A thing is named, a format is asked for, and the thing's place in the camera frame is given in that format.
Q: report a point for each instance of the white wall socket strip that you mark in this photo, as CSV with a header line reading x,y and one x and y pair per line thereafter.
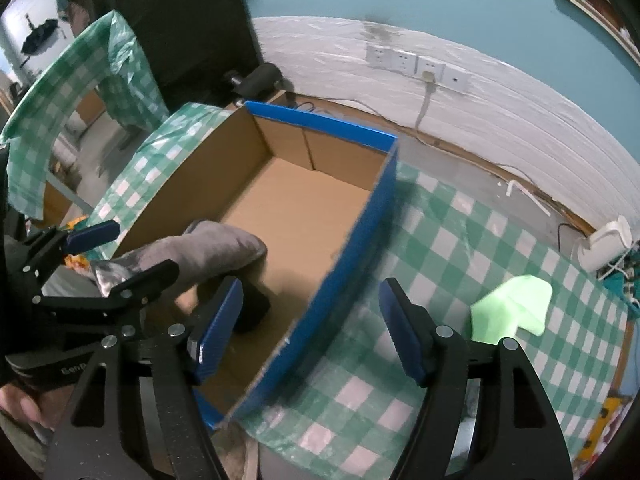
x,y
417,66

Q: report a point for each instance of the teal plastic basket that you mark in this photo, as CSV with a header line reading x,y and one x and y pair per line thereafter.
x,y
624,283

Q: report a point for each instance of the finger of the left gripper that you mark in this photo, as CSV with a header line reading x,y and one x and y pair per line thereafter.
x,y
47,249
121,306

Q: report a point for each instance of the blue cardboard box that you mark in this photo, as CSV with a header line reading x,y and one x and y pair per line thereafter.
x,y
314,189

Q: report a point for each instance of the white electric kettle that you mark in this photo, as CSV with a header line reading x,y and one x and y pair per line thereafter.
x,y
604,245

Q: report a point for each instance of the white plastic stick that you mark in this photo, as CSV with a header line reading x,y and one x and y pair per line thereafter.
x,y
516,185

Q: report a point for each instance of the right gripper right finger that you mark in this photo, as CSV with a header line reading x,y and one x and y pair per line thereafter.
x,y
516,436

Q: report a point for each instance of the green microfibre cloth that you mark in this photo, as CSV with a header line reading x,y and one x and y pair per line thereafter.
x,y
520,303

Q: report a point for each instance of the black knit ball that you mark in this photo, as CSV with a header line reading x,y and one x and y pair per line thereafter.
x,y
255,306

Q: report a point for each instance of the person's hand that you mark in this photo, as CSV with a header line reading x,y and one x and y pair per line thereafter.
x,y
46,410

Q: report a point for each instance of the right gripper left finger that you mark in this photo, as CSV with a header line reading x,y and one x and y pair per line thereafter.
x,y
102,434

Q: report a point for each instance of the green checkered tablecloth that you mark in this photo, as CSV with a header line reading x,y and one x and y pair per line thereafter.
x,y
346,407

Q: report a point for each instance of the yellow paper bag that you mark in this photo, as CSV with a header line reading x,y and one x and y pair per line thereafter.
x,y
613,412

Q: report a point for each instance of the grey towel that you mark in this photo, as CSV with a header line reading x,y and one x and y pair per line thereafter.
x,y
205,250

